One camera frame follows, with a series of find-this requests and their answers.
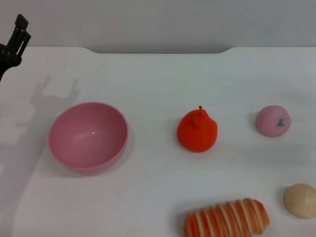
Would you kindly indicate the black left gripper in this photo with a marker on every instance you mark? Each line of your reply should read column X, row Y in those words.
column 6, row 58

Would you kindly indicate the pink plastic bowl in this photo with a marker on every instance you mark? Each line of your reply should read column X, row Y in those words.
column 86, row 138

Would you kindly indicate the pink toy peach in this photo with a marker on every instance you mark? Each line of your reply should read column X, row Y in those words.
column 270, row 123

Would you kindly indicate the orange-red toy pear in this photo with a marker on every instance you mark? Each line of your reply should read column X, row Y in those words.
column 197, row 133

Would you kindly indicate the orange striped toy bread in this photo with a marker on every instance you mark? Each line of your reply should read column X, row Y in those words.
column 227, row 219

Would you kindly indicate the beige toy bun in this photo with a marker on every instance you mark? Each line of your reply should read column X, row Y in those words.
column 300, row 201

